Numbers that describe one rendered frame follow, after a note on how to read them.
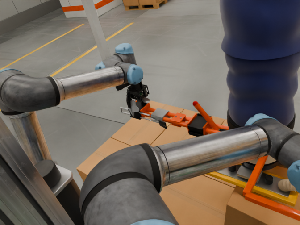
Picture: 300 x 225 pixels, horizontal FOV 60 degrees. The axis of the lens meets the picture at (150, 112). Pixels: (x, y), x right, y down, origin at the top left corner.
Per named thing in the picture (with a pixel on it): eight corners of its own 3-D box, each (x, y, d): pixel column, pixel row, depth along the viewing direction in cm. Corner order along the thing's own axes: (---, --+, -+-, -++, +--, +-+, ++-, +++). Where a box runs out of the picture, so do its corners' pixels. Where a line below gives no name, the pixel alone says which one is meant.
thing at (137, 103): (151, 110, 137) (149, 102, 134) (143, 118, 133) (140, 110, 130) (139, 107, 142) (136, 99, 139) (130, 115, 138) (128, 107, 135)
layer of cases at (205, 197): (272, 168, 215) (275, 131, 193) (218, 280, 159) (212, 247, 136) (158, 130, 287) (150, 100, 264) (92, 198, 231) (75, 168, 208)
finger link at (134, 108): (137, 119, 128) (137, 102, 125) (128, 117, 131) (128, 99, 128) (141, 118, 130) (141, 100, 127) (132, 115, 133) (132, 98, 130)
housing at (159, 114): (171, 117, 129) (169, 110, 127) (163, 125, 125) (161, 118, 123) (159, 114, 134) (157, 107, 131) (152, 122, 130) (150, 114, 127)
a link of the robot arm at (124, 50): (109, 48, 114) (123, 40, 118) (116, 71, 120) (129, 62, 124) (120, 51, 109) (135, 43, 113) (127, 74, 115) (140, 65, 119)
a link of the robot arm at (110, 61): (106, 68, 102) (127, 56, 108) (90, 64, 109) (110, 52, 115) (112, 85, 107) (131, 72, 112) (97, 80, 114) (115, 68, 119)
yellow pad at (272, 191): (301, 186, 96) (302, 177, 93) (294, 207, 90) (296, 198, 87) (214, 158, 116) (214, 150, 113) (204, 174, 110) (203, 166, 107)
